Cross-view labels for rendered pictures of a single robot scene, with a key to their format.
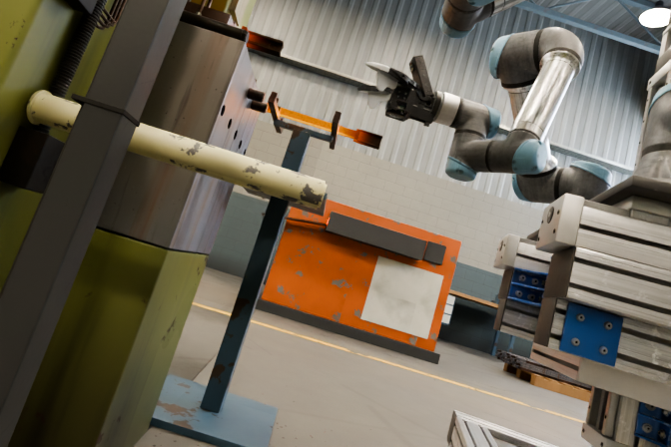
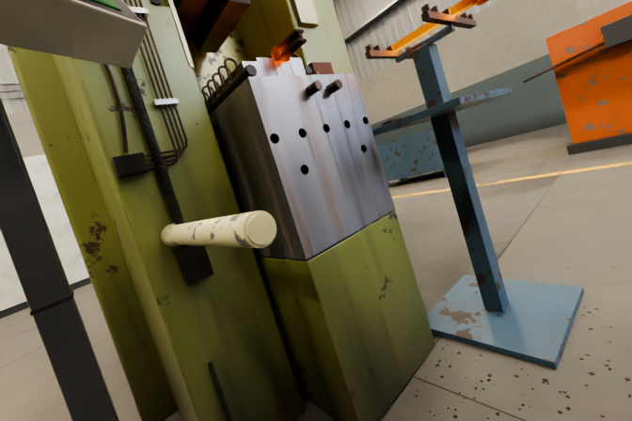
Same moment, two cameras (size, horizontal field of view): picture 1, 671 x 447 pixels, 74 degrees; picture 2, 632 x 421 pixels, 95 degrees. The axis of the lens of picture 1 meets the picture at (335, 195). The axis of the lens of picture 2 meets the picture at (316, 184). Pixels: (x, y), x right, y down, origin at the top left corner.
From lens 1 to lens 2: 61 cm
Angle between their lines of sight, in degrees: 53
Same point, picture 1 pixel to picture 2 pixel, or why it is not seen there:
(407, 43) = not seen: outside the picture
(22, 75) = (148, 230)
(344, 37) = not seen: outside the picture
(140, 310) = (319, 307)
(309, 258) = (604, 84)
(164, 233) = (299, 250)
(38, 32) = (135, 204)
